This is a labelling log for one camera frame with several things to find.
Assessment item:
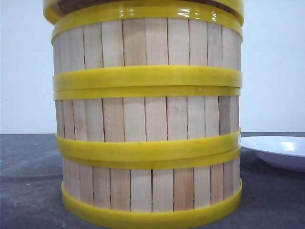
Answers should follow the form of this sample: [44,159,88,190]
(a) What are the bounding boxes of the bamboo steamer drawer yellow rims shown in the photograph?
[55,92,240,169]

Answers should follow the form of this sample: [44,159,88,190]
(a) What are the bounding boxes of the woven bamboo steamer lid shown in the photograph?
[42,0,245,26]

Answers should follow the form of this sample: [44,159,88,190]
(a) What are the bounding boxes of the white plate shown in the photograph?
[241,136,305,172]

